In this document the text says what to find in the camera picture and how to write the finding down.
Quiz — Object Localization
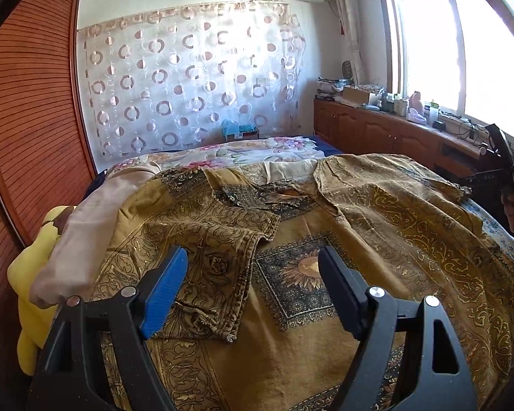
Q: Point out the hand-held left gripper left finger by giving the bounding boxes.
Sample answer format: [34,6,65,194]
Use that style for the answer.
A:
[28,246,189,411]

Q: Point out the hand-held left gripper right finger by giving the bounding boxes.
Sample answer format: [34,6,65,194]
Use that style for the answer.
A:
[317,246,487,411]

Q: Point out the brown patterned shorts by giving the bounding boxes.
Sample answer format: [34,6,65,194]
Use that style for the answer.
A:
[119,167,281,344]

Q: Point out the brown patterned top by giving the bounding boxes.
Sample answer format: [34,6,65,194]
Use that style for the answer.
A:
[313,153,514,352]

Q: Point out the brown sun-patterned blanket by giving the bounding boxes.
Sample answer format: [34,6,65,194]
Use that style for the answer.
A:
[90,167,514,411]

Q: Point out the pink bag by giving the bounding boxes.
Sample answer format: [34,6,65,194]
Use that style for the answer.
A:
[407,92,429,121]

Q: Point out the beige pillow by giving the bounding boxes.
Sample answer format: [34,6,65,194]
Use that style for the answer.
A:
[29,163,163,309]

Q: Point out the wooden-framed window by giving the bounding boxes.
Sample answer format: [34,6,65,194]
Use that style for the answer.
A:
[375,0,514,142]

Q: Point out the long wooden cabinet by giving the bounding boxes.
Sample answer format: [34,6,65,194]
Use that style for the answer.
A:
[313,98,506,180]

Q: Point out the navy blue sheet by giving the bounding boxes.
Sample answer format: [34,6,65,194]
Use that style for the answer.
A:
[316,136,342,155]

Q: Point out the yellow plush toy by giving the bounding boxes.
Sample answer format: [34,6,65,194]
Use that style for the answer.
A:
[6,205,78,373]

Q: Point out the cardboard box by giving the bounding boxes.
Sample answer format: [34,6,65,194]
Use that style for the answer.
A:
[342,86,384,105]

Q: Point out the pink floral quilt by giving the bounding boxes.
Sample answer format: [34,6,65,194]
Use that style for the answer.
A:
[107,135,339,172]

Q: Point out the teal box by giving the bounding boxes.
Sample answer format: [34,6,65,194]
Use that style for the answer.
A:
[222,120,258,140]

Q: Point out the pale window curtain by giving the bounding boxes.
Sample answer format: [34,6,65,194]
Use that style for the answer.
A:
[329,0,367,86]

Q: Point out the circle-patterned sheer curtain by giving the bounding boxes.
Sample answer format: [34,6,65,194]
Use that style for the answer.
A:
[77,0,307,159]

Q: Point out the wooden louvered wardrobe door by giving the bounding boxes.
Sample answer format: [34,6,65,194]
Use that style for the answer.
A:
[0,0,97,395]

